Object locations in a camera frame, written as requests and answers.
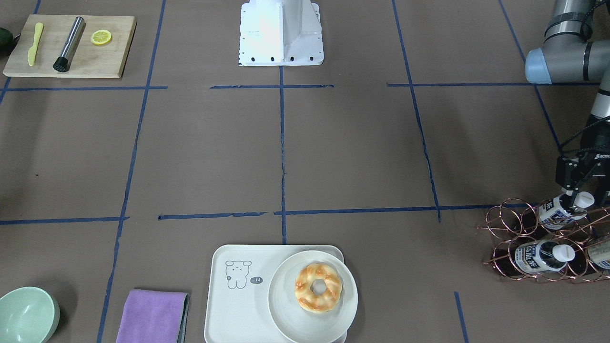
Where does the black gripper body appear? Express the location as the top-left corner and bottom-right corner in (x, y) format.
(556, 148), (610, 196)

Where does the tea bottle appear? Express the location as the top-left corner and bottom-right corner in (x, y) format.
(536, 192), (595, 232)
(514, 240), (576, 275)
(586, 238), (610, 270)

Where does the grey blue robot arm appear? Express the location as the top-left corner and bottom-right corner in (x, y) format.
(525, 0), (610, 206)

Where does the beige serving tray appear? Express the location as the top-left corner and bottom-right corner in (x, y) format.
(204, 244), (344, 343)

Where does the glazed donut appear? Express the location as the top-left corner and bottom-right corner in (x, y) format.
(295, 263), (343, 314)

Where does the round beige plate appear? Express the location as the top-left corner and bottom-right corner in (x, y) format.
(268, 250), (358, 343)

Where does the purple folded cloth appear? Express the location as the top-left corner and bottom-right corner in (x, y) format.
(116, 289), (190, 343)

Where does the wooden cutting board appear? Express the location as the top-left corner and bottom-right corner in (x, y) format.
(3, 14), (137, 79)

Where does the lemon slice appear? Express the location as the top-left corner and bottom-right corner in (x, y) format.
(90, 29), (113, 46)

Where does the steel muddler black tip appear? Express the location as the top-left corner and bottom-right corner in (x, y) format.
(53, 17), (86, 72)

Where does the yellow plastic knife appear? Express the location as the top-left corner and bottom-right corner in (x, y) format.
(28, 22), (44, 67)

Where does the green bowl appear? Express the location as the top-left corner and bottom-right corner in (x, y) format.
(0, 286), (60, 343)

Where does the dark avocado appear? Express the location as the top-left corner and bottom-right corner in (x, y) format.
(0, 28), (15, 55)

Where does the black braided cable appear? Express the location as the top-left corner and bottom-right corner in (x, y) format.
(559, 114), (610, 158)

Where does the copper wire bottle rack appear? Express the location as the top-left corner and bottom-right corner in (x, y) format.
(478, 198), (609, 284)

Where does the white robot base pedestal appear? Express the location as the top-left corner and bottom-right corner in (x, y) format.
(238, 0), (325, 67)

